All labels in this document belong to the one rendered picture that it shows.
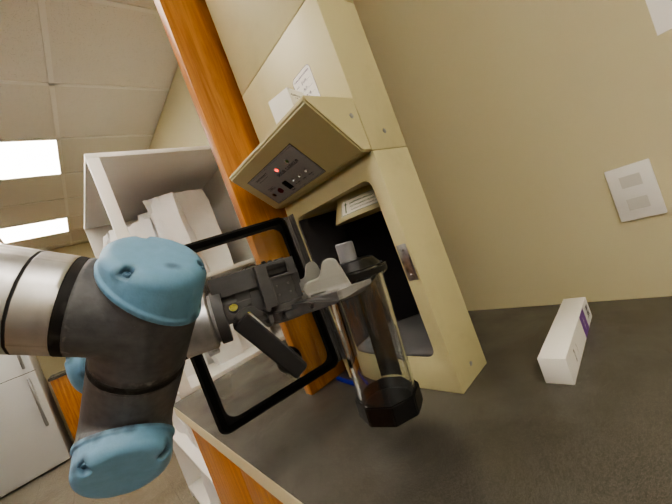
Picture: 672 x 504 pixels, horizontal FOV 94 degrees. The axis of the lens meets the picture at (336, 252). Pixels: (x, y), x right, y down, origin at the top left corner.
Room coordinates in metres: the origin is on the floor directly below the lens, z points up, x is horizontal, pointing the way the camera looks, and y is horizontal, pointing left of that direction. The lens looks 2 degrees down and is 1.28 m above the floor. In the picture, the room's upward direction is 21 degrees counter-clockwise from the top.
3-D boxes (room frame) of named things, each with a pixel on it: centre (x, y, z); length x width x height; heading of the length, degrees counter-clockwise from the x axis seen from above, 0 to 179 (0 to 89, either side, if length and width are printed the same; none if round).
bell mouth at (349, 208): (0.73, -0.11, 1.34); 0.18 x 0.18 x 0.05
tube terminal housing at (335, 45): (0.76, -0.12, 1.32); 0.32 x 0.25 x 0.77; 41
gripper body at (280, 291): (0.43, 0.12, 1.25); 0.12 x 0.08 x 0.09; 110
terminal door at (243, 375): (0.70, 0.22, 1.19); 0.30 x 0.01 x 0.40; 121
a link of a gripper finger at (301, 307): (0.42, 0.06, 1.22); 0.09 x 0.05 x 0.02; 86
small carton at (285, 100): (0.60, -0.02, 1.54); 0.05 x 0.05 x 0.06; 57
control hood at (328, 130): (0.64, 0.02, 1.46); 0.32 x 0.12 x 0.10; 41
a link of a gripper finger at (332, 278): (0.42, 0.01, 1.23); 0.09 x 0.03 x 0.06; 86
